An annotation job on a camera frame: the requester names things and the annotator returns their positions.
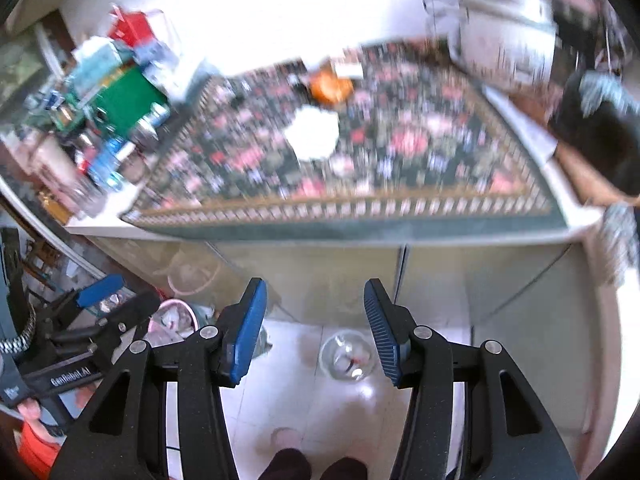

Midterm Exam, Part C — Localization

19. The teal tissue pack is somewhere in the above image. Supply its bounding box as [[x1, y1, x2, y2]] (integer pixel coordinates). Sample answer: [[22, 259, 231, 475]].
[[70, 37, 132, 92]]

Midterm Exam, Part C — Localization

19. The dark cloth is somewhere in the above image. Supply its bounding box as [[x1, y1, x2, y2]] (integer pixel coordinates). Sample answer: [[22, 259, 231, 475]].
[[549, 70, 640, 196]]

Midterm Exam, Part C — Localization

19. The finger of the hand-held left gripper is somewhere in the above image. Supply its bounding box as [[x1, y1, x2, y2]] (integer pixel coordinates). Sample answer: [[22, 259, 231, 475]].
[[47, 290, 162, 356], [39, 274, 126, 323]]

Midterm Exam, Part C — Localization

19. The pink bin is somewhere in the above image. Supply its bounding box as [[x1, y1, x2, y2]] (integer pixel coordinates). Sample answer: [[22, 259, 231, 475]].
[[147, 299, 202, 347]]

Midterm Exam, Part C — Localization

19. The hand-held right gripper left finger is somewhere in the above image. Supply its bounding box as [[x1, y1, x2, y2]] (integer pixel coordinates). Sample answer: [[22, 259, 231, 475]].
[[50, 277, 268, 480]]

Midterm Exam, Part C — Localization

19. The white rice cooker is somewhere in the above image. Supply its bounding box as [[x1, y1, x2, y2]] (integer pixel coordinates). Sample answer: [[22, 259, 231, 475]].
[[447, 0, 560, 92]]

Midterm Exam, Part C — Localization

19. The blue labelled plastic bottle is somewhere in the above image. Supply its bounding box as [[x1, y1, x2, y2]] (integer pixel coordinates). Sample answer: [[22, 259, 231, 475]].
[[87, 136, 138, 192]]

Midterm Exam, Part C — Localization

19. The clear glass bowl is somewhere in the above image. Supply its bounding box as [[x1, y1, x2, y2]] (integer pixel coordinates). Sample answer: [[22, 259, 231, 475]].
[[319, 331, 377, 384]]

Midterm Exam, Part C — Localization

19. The white foam fruit net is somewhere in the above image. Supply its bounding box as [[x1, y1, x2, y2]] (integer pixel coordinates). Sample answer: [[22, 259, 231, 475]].
[[284, 105, 341, 162]]

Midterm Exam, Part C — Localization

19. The green box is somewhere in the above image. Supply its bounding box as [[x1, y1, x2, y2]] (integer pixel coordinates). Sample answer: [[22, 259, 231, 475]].
[[90, 66, 171, 136]]

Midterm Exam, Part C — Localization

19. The red box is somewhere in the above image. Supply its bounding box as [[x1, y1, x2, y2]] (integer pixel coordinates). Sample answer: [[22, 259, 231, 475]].
[[107, 6, 153, 47]]

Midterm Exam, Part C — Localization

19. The pink slipper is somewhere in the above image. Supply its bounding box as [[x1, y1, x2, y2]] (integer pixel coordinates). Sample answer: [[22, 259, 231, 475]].
[[270, 427, 303, 451]]

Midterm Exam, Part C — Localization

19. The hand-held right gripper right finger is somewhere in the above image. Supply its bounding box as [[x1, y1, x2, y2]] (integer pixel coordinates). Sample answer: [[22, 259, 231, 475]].
[[362, 277, 593, 480]]

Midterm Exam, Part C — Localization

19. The person's dark trouser leg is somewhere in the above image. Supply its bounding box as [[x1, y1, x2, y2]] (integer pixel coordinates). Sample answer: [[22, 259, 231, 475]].
[[319, 456, 370, 480], [262, 447, 313, 480]]

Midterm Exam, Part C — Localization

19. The orange sleeved left forearm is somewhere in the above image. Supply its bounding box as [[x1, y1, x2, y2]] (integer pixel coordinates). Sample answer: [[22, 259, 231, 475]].
[[17, 420, 68, 480]]

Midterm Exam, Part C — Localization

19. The person's left hand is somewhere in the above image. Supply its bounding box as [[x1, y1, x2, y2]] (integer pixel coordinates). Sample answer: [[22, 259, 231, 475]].
[[17, 382, 98, 436]]

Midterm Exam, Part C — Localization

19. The floral tablecloth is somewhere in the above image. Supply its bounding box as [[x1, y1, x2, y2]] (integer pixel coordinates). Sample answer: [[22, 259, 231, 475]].
[[120, 42, 568, 241]]

